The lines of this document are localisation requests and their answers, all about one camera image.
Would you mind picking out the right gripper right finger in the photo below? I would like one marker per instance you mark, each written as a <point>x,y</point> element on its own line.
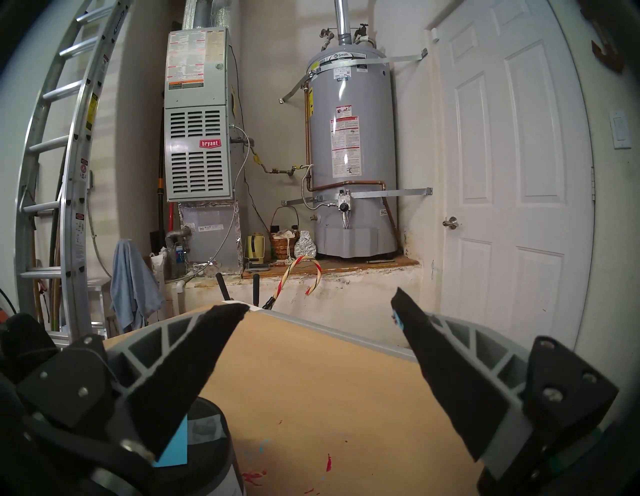
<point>465,380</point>

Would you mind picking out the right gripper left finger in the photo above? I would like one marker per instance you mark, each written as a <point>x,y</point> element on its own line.
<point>165,380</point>

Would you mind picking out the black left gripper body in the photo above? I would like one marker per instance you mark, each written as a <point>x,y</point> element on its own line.
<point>27,342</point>

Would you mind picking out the black jar lid blue tape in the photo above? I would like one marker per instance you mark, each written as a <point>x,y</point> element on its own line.
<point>205,425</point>

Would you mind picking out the white paint jar dark label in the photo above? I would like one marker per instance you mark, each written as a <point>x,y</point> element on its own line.
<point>232,482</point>

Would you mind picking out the white PVC pipe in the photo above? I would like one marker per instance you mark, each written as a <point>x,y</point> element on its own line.
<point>180,295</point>

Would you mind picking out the blue hanging towel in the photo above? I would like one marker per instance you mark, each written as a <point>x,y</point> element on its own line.
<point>132,285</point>

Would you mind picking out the wooden top work table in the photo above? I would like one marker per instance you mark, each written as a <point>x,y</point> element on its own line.
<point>325,400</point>

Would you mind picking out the aluminium ladder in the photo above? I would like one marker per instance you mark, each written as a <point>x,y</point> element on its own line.
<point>75,200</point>

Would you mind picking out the silver door knob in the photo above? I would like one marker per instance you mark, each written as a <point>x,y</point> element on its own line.
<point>451,222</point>

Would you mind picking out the red pipe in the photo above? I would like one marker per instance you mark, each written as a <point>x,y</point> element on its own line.
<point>171,220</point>

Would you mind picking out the yellow kettle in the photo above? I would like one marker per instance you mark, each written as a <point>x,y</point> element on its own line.
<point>256,247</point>

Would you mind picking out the wooden platform board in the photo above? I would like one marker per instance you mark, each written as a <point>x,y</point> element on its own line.
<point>350,265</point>

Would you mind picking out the striped candy cane decoration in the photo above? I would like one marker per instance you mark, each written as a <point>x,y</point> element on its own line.
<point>319,275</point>

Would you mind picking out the crumpled foil bundle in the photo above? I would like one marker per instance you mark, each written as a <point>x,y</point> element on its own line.
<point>305,246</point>

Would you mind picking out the grey Bryant furnace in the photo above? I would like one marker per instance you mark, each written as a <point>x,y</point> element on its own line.
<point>200,175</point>

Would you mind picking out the brass gas pipe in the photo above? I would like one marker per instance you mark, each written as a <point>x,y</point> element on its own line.
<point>277,171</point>

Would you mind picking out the white panel door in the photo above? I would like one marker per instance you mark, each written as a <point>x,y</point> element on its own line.
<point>525,150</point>

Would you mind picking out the grey water heater tank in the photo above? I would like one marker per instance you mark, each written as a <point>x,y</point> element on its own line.
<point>370,150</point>

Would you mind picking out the metal flue pipe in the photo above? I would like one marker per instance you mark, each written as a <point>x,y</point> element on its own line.
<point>342,22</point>

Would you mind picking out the white light switch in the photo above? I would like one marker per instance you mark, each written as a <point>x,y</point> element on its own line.
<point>620,130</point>

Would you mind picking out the rusty anchor wall decoration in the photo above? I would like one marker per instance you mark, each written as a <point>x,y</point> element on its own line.
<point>607,55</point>

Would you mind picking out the silver insulated duct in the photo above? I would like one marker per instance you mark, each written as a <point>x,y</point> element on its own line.
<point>207,14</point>

